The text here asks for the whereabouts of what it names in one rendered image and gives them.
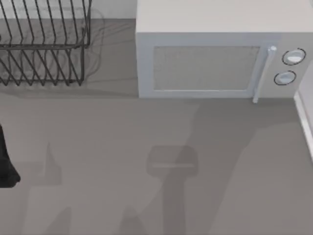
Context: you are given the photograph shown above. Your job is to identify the microwave door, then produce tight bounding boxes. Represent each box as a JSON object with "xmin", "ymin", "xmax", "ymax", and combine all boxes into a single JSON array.
[{"xmin": 136, "ymin": 33, "xmax": 282, "ymax": 98}]

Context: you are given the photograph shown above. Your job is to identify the pale microwave oven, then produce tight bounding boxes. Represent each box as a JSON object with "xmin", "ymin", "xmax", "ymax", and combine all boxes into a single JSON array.
[{"xmin": 135, "ymin": 0, "xmax": 313, "ymax": 104}]

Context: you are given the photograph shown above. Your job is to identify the small microwave knob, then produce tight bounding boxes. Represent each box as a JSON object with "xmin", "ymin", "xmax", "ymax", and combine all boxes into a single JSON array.
[{"xmin": 273, "ymin": 70, "xmax": 297, "ymax": 86}]

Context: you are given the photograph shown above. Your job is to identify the large microwave knob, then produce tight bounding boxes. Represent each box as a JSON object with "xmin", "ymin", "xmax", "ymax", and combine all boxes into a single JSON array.
[{"xmin": 282, "ymin": 48, "xmax": 307, "ymax": 66}]

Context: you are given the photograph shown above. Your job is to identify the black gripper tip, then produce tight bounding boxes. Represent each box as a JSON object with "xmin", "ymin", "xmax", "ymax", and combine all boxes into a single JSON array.
[{"xmin": 0, "ymin": 124, "xmax": 21, "ymax": 189}]

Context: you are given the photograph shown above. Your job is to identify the black wire dish rack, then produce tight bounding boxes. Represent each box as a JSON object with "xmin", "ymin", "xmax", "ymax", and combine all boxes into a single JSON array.
[{"xmin": 0, "ymin": 0, "xmax": 92, "ymax": 87}]

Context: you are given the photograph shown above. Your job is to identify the pale microwave door handle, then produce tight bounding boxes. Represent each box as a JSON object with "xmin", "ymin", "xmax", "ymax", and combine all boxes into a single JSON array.
[{"xmin": 252, "ymin": 45, "xmax": 277, "ymax": 104}]

